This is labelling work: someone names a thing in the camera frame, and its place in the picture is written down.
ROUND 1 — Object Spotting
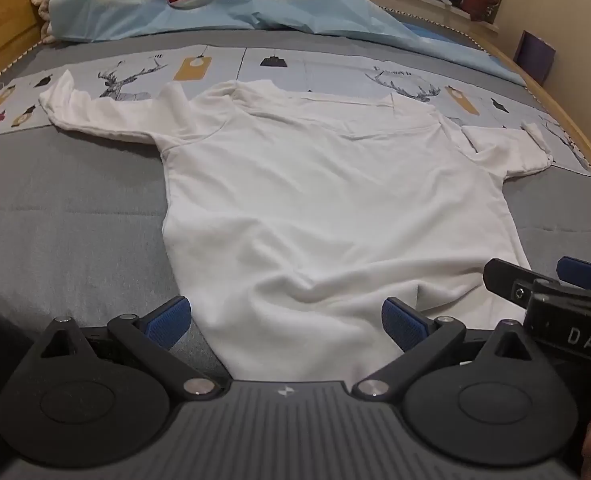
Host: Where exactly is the purple box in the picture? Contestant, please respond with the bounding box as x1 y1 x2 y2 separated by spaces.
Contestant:
514 30 556 86

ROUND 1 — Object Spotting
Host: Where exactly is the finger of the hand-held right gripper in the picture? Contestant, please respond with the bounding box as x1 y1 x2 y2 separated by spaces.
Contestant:
558 256 591 295
483 258 541 306

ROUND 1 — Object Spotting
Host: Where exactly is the light blue quilt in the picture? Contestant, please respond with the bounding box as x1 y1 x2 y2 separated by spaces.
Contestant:
48 0 526 86

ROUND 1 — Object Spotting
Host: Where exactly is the white t-shirt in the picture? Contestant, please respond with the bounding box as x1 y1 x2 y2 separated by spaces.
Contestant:
40 71 555 382

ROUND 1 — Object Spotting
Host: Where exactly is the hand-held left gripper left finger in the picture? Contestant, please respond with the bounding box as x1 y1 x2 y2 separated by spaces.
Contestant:
38 296 226 401

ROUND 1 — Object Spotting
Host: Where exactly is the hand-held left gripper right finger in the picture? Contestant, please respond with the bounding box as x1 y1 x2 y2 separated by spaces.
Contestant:
350 297 533 401

